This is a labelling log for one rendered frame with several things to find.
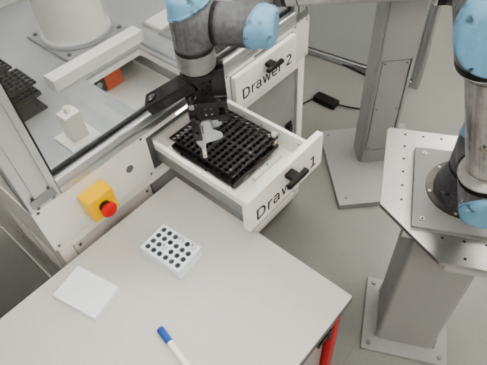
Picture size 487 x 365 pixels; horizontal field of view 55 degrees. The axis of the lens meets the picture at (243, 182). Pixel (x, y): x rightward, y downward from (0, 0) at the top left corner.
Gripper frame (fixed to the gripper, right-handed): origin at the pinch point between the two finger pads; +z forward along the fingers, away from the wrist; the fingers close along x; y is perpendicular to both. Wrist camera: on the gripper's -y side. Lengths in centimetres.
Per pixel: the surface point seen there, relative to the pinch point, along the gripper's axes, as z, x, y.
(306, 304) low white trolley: 23.6, -30.4, 20.2
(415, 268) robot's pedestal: 47, -11, 56
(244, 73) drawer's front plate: 7.3, 34.1, 12.3
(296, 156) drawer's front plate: 6.9, -1.0, 22.0
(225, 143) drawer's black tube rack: 9.7, 8.9, 5.4
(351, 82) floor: 100, 143, 78
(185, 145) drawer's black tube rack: 9.7, 9.5, -5.0
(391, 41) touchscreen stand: 29, 75, 70
